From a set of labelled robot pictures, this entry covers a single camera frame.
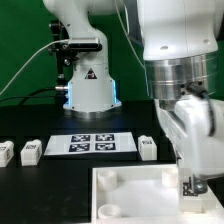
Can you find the white AprilTag marker sheet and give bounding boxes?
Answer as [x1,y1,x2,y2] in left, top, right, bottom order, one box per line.
[45,132,137,156]

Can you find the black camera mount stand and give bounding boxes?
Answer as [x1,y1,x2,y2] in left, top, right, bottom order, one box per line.
[47,19,80,106]

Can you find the black cable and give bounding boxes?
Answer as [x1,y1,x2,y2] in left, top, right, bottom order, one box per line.
[0,87,66,106]

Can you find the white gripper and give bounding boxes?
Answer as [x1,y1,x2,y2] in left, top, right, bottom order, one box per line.
[155,96,224,194]

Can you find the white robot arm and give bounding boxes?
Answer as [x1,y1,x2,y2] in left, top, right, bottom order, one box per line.
[43,0,224,194]

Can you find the silver camera on stand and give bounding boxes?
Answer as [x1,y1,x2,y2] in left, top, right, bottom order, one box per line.
[68,38,102,52]

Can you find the white cable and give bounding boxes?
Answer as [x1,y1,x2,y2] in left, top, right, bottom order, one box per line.
[0,39,70,96]

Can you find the white square table top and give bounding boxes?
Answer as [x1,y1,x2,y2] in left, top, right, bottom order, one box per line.
[91,164,214,224]

